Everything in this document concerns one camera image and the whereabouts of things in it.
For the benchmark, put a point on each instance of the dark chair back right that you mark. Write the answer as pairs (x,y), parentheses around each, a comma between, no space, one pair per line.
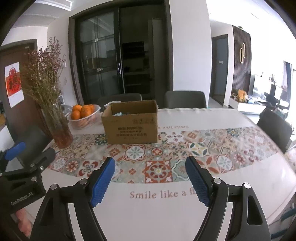
(185,99)

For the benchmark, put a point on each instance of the person left hand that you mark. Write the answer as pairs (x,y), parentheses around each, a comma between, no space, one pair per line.
(24,224)

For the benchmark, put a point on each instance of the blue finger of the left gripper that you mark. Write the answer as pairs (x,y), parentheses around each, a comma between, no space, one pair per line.
(44,159)
(11,153)

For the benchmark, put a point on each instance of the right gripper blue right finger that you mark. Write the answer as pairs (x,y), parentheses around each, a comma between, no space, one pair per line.
(247,220)

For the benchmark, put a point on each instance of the glass vase with dried flowers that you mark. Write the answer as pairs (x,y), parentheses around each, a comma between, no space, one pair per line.
(41,82)

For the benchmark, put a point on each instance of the white tv cabinet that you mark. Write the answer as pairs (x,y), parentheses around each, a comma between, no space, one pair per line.
(240,101)

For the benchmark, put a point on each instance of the dark chair left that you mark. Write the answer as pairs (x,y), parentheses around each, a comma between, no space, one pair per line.
(35,142)

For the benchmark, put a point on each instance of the dark chair right side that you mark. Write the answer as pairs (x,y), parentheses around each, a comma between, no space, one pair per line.
(276,128)

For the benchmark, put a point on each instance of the red fu calendar poster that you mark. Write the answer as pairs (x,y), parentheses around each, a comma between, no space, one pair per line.
(13,84)

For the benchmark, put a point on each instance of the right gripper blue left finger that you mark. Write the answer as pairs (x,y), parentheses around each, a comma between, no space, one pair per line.
(53,218)

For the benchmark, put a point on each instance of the brown cardboard box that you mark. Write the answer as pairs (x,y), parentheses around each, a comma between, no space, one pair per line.
(140,127)

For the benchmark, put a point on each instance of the blue tissue pack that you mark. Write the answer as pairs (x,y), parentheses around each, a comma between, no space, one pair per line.
(121,114)

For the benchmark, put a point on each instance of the white basket of oranges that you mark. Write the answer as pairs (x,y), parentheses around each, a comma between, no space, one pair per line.
(84,116)

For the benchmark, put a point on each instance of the dark chair behind box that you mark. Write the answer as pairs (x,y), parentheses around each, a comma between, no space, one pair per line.
(118,97)

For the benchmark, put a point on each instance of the black glass sliding door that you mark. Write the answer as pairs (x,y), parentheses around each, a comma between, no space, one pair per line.
(121,47)

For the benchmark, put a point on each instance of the patterned table runner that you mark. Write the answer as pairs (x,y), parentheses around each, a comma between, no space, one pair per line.
(219,151)

